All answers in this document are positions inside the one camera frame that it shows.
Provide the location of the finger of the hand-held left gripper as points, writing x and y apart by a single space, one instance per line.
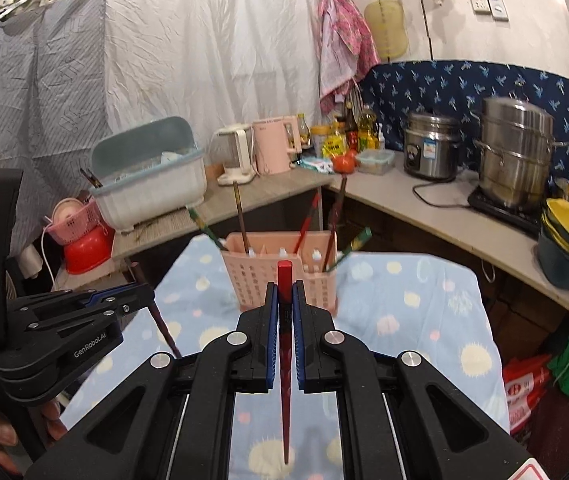
99 296
134 300

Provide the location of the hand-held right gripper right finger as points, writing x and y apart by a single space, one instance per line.
298 330

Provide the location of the small yellow cap bottle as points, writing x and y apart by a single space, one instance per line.
338 127

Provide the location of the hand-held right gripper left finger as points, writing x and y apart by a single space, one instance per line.
273 320

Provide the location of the pink round container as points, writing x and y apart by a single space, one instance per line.
64 212

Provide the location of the white glass kettle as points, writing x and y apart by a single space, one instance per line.
237 155

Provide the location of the yellow seasoning packet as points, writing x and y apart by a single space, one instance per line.
334 147

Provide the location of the small white bottle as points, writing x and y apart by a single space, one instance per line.
381 140

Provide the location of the red plastic bag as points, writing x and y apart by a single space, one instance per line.
527 390

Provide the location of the cooking oil bottle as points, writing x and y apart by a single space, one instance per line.
367 132

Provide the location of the clear plastic food container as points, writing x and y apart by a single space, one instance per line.
375 162

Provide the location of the dark brown chopstick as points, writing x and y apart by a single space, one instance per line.
162 325

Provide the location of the yellow cutting board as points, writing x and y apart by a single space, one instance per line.
384 30

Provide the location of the dark red chopstick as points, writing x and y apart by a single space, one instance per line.
337 210

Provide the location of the black induction cooker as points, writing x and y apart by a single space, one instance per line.
494 207

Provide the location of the grey striped sheet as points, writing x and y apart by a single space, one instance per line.
39 110

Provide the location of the amber bottle yellow cap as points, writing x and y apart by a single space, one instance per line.
304 132

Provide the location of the pink electric kettle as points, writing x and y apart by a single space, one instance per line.
272 150

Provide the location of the blue planet print cloth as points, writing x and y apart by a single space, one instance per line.
404 320

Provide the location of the wood grain shelf cabinet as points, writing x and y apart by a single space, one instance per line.
264 190

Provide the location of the steel steamer pot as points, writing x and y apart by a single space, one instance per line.
514 160

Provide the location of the navy printed cloth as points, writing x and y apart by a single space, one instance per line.
439 85

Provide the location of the white dish drainer box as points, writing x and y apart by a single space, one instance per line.
154 190

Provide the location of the red plastic basin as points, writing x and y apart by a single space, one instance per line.
87 255

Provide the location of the dark soy sauce bottle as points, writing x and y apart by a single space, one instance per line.
351 135

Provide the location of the white hanging sheet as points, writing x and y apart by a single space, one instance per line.
189 60

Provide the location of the blue wet wipes packet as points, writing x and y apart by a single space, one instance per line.
314 164

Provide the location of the steel rice cooker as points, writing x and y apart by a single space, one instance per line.
429 152

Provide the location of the pink plastic basket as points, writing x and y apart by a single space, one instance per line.
82 222

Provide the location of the pink plastic utensil holder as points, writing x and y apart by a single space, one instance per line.
254 280

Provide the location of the pink floral cloth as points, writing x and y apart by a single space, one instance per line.
344 35

